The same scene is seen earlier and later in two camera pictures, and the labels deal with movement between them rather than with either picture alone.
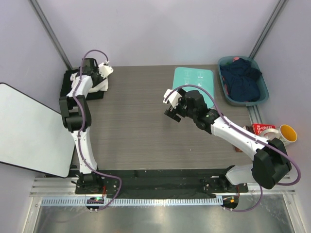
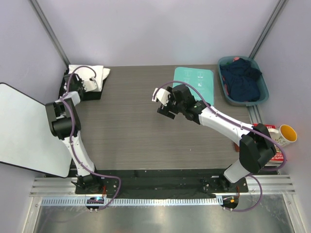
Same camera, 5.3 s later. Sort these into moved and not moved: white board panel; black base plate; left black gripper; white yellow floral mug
Moved: left black gripper
Not moved: white board panel; black base plate; white yellow floral mug
